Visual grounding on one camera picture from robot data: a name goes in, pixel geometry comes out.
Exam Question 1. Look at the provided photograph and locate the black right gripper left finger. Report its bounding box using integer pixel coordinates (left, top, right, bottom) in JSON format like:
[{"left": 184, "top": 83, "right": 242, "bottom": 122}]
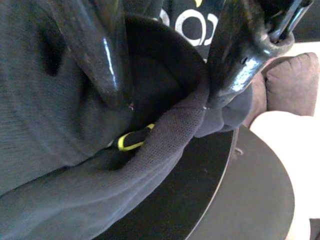
[{"left": 53, "top": 0, "right": 126, "bottom": 109}]

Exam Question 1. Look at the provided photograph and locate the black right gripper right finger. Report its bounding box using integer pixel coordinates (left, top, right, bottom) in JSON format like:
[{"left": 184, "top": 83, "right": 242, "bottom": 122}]
[{"left": 207, "top": 0, "right": 270, "bottom": 107}]

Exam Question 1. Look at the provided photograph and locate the black t-shirt with green print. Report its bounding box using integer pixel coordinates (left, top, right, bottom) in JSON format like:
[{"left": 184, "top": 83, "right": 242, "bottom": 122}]
[{"left": 0, "top": 0, "right": 253, "bottom": 240}]

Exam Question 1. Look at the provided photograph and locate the grey fabric sofa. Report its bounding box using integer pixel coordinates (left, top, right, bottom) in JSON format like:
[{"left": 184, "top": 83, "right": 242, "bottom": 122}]
[{"left": 247, "top": 51, "right": 320, "bottom": 126}]

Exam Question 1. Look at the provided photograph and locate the black round side table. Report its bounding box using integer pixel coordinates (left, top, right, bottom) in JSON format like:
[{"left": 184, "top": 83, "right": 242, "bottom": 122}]
[{"left": 94, "top": 124, "right": 296, "bottom": 240}]

